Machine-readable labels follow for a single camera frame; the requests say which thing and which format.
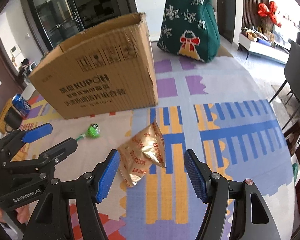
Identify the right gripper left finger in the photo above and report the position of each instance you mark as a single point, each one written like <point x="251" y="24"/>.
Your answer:
<point x="51" y="217"/>

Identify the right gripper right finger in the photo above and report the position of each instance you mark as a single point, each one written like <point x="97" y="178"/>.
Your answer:
<point x="251" y="219"/>

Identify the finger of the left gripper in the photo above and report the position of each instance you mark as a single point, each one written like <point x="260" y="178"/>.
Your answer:
<point x="44" y="164"/>
<point x="37" y="131"/>

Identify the person left hand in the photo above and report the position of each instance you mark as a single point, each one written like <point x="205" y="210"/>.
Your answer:
<point x="22" y="214"/>

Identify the yellow woven coaster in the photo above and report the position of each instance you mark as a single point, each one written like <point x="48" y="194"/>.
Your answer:
<point x="3" y="113"/>

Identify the black mug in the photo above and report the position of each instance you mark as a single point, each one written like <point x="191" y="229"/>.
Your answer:
<point x="12" y="120"/>

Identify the blue pepsi can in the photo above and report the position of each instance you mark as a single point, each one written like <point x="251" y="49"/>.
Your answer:
<point x="21" y="105"/>

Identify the green wrapped lollipop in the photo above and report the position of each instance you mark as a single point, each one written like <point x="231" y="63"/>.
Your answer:
<point x="92" y="132"/>

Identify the gold biscuit packet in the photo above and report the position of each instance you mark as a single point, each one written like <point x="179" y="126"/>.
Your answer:
<point x="140" y="152"/>

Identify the brown cardboard box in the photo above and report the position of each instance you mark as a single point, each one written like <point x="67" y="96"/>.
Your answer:
<point x="106" y="68"/>

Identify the black glass cabinet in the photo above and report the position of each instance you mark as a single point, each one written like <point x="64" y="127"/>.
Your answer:
<point x="53" y="21"/>

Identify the dark dining chair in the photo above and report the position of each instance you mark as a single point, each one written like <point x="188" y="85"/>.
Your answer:
<point x="292" y="75"/>

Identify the green knitted christmas bag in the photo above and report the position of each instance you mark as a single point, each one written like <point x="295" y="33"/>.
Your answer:
<point x="189" y="28"/>

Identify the red bow decoration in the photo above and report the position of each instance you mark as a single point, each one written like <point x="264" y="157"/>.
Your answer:
<point x="269" y="11"/>

